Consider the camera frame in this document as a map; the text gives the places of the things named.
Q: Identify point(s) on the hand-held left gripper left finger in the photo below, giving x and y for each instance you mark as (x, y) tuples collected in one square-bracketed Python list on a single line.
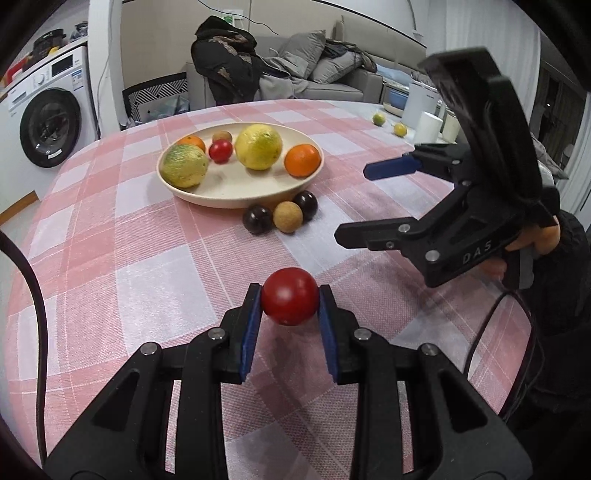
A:
[(251, 323)]

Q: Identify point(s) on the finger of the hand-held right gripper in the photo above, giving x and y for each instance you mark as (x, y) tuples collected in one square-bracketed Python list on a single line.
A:
[(392, 167), (369, 230)]

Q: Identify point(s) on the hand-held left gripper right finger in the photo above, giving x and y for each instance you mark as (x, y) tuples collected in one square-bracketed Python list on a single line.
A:
[(328, 332)]

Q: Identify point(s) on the red tomato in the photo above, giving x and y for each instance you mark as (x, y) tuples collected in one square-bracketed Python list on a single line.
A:
[(290, 295), (220, 150)]

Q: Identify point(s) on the orange tangerine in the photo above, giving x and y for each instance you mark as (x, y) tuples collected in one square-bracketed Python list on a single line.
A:
[(191, 141), (302, 160)]

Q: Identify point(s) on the cream round plate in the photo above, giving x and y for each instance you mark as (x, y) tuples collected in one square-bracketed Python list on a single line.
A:
[(249, 184)]

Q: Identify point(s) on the yellow lemon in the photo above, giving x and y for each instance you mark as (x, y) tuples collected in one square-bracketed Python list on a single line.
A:
[(258, 146)]

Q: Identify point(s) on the green-yellow lemon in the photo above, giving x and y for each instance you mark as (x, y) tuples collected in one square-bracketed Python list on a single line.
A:
[(183, 165)]

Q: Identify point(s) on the brown longan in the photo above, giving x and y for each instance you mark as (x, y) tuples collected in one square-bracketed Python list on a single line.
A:
[(288, 217), (222, 136)]

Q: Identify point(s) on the person's right forearm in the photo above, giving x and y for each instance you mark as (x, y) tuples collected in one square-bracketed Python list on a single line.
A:
[(563, 300)]

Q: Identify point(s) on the person's right hand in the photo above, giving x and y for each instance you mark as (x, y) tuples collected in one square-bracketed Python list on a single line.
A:
[(547, 237)]

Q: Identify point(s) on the yellow lime on side table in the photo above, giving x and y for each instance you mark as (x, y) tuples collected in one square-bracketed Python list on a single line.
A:
[(400, 129)]

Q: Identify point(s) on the small green fruit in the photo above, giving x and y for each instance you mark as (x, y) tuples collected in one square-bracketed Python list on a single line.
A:
[(379, 119)]

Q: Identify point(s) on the glass of milk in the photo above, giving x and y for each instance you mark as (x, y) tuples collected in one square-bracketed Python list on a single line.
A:
[(450, 127)]

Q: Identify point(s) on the white cup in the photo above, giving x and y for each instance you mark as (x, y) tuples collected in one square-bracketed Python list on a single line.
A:
[(427, 129)]

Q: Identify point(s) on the grey duvet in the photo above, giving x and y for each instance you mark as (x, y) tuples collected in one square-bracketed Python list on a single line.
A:
[(551, 159)]

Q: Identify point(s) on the dark plum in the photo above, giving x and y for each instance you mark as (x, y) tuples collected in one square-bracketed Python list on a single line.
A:
[(306, 204), (257, 220)]

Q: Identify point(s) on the blue pot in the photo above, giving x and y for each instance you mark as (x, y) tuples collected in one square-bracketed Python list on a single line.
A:
[(395, 97)]

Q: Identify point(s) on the grey sofa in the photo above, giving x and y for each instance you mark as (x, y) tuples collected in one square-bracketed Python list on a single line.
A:
[(360, 87)]

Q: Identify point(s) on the grey pillow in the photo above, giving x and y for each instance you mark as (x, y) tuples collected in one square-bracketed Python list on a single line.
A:
[(334, 69), (302, 53)]

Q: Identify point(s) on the dark clothes pile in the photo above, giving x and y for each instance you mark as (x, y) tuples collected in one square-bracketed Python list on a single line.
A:
[(351, 53)]

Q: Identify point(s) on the pink checked tablecloth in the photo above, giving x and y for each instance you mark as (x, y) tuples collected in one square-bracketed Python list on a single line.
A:
[(138, 258)]

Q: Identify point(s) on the grey blanket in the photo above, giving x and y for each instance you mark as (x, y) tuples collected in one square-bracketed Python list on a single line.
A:
[(281, 85)]

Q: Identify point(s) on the black jacket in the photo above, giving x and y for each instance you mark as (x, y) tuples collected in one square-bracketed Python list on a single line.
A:
[(226, 64)]

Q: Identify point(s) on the black-white patterned basket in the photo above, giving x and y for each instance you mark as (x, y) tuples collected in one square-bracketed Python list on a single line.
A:
[(152, 94)]

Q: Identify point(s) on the white washing machine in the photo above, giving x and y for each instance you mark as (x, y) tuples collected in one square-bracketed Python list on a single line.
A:
[(51, 124)]

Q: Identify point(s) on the red box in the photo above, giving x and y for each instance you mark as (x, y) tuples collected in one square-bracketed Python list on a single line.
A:
[(14, 74)]

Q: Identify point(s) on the black pressure cooker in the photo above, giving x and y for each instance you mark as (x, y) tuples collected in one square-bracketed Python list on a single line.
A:
[(51, 41)]

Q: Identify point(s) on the wall socket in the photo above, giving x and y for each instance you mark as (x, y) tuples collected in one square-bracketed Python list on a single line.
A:
[(229, 17)]

